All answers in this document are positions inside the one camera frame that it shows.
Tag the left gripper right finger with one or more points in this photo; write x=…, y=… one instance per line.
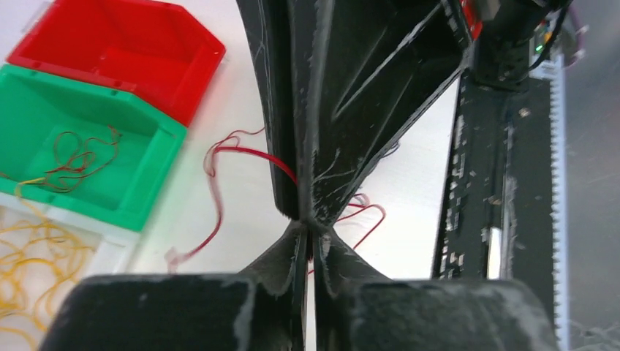
x=358, y=308

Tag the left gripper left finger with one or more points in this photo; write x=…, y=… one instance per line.
x=258, y=308

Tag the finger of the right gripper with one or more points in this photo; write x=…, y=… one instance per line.
x=267, y=27
x=362, y=73

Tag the red plastic bin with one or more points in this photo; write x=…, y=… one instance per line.
x=155, y=50

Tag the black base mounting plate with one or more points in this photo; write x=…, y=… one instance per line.
x=499, y=177

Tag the green plastic bin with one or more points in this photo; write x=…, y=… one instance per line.
x=95, y=151

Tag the clear plastic bin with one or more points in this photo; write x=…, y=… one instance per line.
x=45, y=252

